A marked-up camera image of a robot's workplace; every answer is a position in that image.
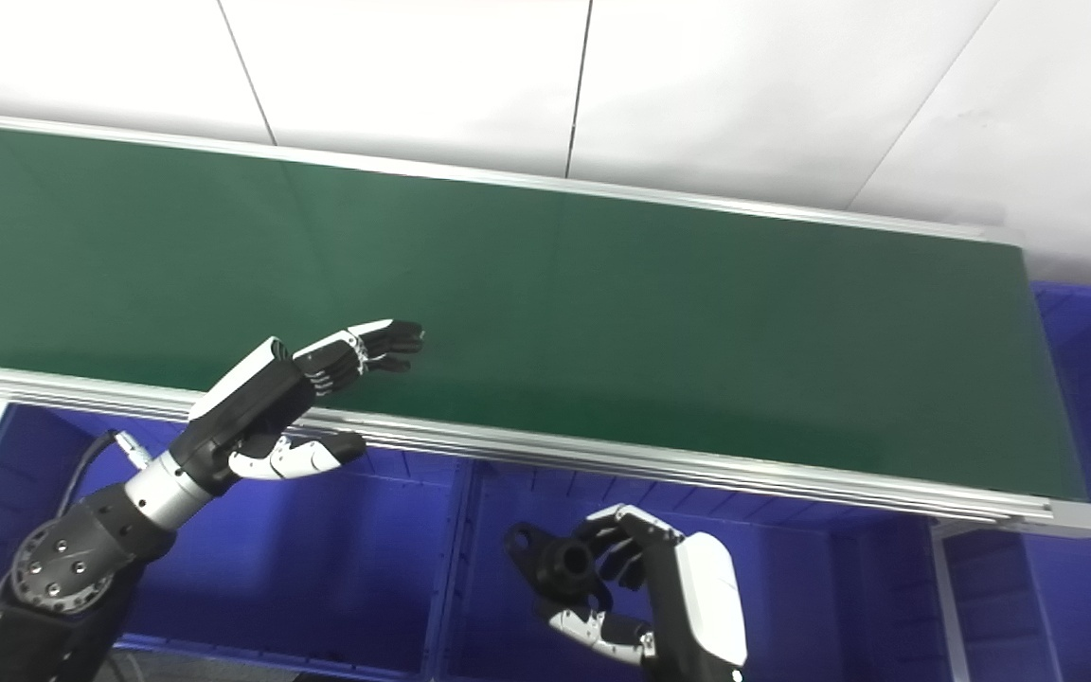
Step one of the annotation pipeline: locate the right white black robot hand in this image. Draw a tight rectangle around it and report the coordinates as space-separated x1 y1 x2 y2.
534 504 750 682

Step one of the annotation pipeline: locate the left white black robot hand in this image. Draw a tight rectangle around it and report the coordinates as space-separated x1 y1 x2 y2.
170 319 425 496

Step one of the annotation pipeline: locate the black flanged metal part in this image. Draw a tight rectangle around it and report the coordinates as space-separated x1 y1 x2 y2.
505 521 615 612

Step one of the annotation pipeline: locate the white conveyor leg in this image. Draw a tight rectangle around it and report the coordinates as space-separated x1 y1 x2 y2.
928 521 975 682

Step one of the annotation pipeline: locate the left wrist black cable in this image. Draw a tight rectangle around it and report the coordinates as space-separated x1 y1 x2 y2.
58 428 154 520

